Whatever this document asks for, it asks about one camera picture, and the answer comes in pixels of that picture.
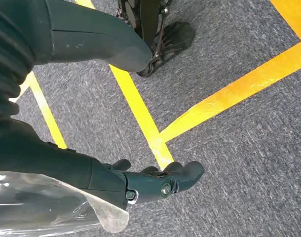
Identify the yellow floor tape strip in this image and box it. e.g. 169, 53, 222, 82
8, 71, 67, 150
75, 0, 175, 171

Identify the black robot foot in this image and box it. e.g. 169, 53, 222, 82
137, 21, 196, 78

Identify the clear plastic film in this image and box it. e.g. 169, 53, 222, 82
0, 171, 130, 237

